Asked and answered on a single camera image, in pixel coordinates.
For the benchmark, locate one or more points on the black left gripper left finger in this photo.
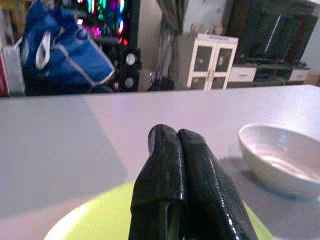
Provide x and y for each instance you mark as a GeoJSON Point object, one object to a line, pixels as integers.
{"type": "Point", "coordinates": [160, 175]}

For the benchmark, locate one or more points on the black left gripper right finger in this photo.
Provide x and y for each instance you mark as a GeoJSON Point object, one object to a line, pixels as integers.
{"type": "Point", "coordinates": [207, 195]}

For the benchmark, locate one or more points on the pale grey bowl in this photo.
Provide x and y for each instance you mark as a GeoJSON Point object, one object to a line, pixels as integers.
{"type": "Point", "coordinates": [275, 172]}

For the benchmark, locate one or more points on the green plate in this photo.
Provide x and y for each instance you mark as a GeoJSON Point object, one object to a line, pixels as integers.
{"type": "Point", "coordinates": [100, 217]}

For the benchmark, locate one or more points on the black bundle on floor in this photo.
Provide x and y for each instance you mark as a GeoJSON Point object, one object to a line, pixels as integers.
{"type": "Point", "coordinates": [162, 83]}

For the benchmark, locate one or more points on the black computer tower rgb lights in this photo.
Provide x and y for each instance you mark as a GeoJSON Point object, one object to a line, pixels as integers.
{"type": "Point", "coordinates": [125, 57]}

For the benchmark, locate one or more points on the white glass door cabinet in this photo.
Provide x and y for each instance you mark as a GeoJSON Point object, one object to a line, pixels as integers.
{"type": "Point", "coordinates": [212, 62]}

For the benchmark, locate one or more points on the dark and white tv console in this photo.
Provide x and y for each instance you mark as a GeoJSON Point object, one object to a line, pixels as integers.
{"type": "Point", "coordinates": [270, 72]}

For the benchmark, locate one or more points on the grey curtain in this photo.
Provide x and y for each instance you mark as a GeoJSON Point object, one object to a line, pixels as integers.
{"type": "Point", "coordinates": [170, 30]}

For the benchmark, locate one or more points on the brown cardboard box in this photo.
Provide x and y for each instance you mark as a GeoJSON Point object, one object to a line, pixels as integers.
{"type": "Point", "coordinates": [312, 79]}

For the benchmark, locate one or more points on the black flat television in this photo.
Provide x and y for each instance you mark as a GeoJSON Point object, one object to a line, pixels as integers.
{"type": "Point", "coordinates": [262, 30]}

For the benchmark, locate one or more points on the white and red bag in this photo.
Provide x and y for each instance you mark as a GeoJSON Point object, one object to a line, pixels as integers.
{"type": "Point", "coordinates": [10, 72]}

